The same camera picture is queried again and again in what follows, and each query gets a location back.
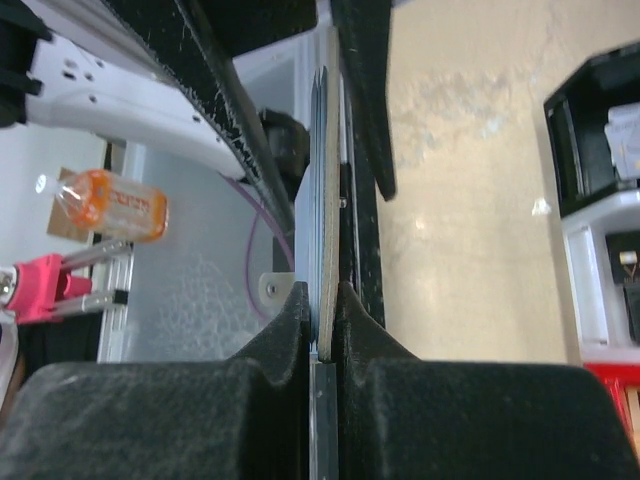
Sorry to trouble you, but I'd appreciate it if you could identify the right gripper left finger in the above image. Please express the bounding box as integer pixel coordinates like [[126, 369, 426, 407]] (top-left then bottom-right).
[[1, 282, 310, 479]]

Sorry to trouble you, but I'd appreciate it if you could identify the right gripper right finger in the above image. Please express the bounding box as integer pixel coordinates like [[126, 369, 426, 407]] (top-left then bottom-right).
[[333, 283, 639, 479]]

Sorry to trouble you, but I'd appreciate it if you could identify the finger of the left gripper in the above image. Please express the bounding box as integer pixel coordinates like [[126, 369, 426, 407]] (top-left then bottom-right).
[[107, 0, 318, 233]]

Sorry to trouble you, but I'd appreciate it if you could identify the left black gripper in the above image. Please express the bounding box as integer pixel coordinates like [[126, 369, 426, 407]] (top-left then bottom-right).
[[331, 0, 397, 327]]

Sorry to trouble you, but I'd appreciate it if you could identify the grey card holder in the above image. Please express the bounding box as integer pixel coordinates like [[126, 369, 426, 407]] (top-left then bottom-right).
[[292, 67, 331, 480]]

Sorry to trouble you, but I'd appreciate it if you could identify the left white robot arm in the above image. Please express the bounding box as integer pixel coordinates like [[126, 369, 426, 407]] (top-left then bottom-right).
[[1, 1, 396, 334]]

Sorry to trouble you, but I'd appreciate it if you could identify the orange plastic bottle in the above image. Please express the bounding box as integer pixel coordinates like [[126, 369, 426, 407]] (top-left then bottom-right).
[[35, 169, 169, 242]]

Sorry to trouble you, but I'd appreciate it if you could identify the white plastic bin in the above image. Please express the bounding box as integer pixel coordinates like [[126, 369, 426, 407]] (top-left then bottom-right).
[[561, 190, 639, 364]]

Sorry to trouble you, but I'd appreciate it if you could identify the red plastic bin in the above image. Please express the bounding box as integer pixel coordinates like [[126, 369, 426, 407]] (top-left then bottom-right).
[[585, 363, 639, 455]]

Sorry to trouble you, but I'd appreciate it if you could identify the black plastic bin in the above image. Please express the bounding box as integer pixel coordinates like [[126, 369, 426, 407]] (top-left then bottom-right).
[[544, 43, 639, 218]]

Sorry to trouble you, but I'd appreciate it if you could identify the pink clamp fixture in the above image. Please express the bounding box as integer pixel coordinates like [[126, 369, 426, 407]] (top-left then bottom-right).
[[0, 238, 135, 326]]

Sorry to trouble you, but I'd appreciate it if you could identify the crumpled plastic bag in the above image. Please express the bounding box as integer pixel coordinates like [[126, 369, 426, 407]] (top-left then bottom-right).
[[604, 102, 639, 181]]

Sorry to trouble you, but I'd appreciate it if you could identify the black object in white bin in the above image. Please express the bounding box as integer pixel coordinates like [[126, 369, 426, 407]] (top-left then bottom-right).
[[605, 230, 639, 345]]

